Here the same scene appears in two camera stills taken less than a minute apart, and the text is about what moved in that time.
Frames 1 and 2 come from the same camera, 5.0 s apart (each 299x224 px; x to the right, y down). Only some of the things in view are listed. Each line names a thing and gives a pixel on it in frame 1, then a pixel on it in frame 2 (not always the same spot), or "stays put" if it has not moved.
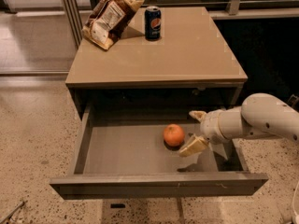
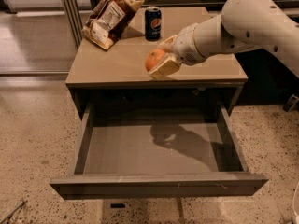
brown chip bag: [109, 16] stays put
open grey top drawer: [133, 151] stays put
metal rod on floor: [5, 218] stays put
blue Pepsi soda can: [152, 22] stays put
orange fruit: [174, 134] → [152, 58]
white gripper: [211, 127] → [186, 45]
